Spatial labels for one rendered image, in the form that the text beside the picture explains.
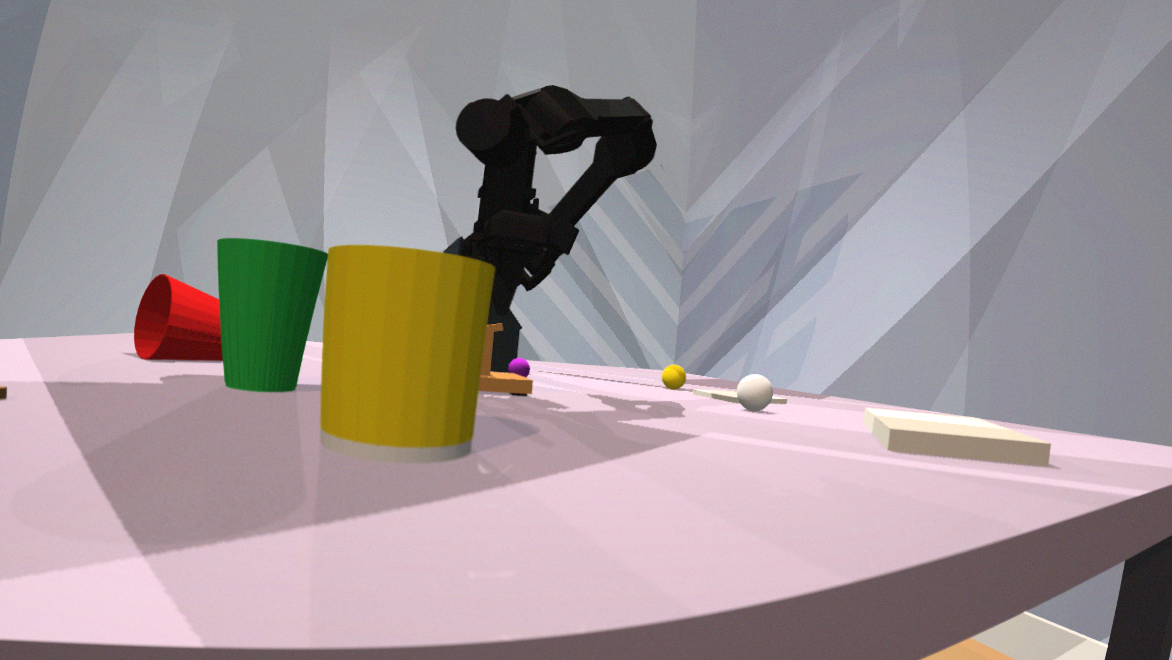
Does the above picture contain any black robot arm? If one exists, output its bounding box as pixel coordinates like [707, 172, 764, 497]
[456, 86, 657, 291]

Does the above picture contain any red cone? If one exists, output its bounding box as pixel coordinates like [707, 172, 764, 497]
[134, 274, 223, 361]

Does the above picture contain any white ball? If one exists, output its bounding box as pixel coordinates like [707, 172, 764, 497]
[737, 374, 774, 411]

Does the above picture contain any beige flat block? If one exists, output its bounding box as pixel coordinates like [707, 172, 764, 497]
[863, 408, 1051, 467]

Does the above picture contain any green cup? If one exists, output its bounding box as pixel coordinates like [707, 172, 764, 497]
[217, 238, 328, 392]

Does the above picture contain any white flat square panel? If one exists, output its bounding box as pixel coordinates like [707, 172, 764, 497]
[691, 389, 788, 404]

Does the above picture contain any yellow cup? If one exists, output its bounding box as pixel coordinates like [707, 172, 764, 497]
[320, 244, 495, 464]

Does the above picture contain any magenta ball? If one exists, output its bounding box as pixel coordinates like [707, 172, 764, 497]
[509, 358, 530, 377]

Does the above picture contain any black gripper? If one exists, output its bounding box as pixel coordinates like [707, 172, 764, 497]
[459, 173, 551, 315]

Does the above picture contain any yellow ball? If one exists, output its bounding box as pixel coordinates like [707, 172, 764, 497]
[662, 365, 687, 389]

